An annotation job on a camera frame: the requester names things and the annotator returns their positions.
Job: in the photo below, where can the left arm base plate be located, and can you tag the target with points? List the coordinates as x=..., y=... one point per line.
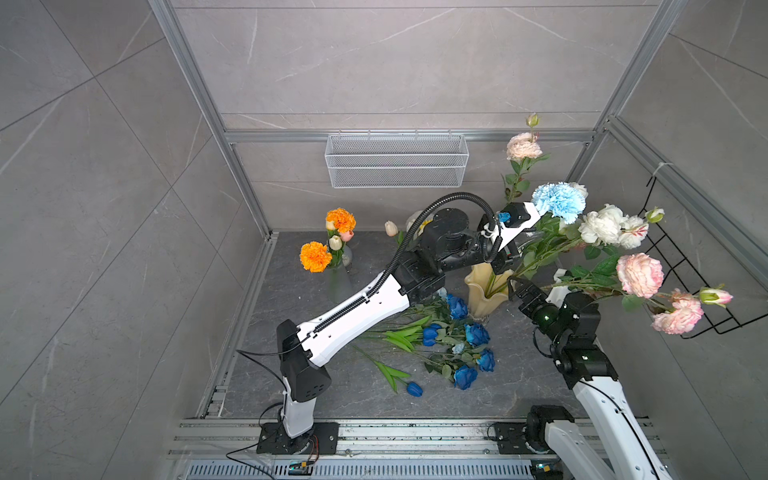
x=321, y=439

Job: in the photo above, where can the white wire wall basket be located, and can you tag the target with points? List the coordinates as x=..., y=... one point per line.
x=396, y=160

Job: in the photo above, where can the orange marigold upper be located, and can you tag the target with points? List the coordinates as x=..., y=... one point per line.
x=340, y=220

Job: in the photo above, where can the blue rose vase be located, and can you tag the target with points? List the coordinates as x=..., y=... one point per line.
x=458, y=308

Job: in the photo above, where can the blue rose low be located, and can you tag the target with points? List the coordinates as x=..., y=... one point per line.
x=486, y=361

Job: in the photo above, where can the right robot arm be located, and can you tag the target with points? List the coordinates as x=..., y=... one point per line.
x=590, y=375

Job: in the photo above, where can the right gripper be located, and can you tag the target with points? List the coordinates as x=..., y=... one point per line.
x=536, y=296

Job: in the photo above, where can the pink carnation pair right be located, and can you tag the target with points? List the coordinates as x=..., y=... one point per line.
x=642, y=276

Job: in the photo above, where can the blue rose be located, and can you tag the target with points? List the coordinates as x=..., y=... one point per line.
x=461, y=376
x=476, y=335

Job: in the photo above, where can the cream wavy glass vase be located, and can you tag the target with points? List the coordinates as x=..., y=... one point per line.
x=487, y=290

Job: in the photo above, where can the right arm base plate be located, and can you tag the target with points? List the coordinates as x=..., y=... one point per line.
x=510, y=438

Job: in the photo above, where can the black wire hook rack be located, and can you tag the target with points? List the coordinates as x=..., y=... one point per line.
x=693, y=259

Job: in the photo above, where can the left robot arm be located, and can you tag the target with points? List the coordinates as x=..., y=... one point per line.
x=455, y=231

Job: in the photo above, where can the blue tulip vase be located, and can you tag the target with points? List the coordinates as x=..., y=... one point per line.
x=396, y=379
x=430, y=335

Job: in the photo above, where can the clear glass vase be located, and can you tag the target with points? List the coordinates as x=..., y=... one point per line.
x=339, y=286

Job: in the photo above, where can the orange marigold lower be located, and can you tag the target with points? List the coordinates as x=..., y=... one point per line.
x=315, y=257

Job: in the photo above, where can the orange marigold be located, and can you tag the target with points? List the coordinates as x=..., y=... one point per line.
x=340, y=220
x=315, y=257

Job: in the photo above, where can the peach carnation top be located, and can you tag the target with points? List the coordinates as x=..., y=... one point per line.
x=523, y=146

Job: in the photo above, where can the white rose cluster right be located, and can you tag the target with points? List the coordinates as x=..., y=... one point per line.
x=611, y=227

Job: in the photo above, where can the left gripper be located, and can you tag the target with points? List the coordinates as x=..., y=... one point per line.
x=499, y=258

